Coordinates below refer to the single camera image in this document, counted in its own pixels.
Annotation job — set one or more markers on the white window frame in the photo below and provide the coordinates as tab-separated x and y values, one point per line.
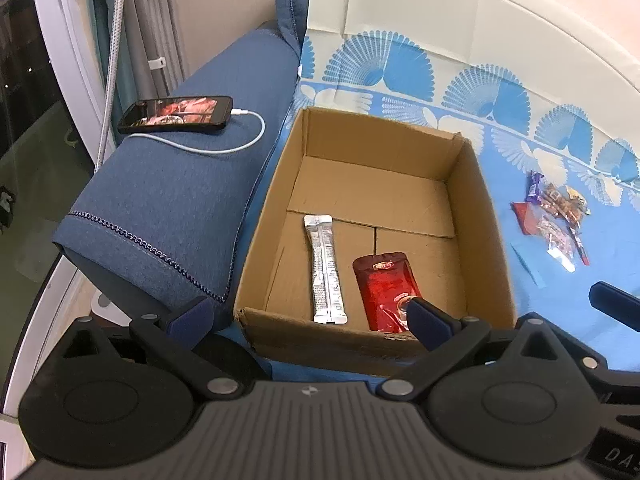
65	35

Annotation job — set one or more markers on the grey curtain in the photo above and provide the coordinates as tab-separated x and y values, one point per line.
155	15

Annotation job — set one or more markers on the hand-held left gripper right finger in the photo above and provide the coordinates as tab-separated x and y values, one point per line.
427	322

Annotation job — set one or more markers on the light blue paper strip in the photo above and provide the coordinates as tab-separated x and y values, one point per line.
529	265

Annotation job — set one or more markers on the red white stick packet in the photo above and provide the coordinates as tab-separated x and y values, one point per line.
581	247

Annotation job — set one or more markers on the purple candy wrapper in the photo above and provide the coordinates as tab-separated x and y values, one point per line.
534	187

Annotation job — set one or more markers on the clear pink snack packet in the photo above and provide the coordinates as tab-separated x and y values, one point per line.
557	242

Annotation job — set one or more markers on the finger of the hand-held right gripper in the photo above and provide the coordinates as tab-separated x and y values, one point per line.
615	297

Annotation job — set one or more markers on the red square snack packet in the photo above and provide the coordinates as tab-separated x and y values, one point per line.
525	217

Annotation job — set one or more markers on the blue white fan-print cloth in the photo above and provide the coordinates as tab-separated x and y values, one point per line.
550	305

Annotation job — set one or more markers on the red foil pouch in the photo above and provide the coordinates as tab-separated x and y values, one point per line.
384	285

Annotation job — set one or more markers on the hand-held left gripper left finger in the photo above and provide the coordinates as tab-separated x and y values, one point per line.
192	320

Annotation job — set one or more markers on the black smartphone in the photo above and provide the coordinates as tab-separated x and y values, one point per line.
175	114

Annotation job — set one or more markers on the white curtain clip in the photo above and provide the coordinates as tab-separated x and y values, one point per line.
158	62

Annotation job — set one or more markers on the brown cardboard box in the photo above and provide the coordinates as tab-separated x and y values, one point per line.
370	195

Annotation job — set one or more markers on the yellow snack bar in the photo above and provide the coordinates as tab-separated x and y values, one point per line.
577	197

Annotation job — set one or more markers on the silver stick packet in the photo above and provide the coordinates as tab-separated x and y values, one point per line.
326	270

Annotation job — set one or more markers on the clear brown snack packet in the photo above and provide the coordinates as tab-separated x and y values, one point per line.
557	202

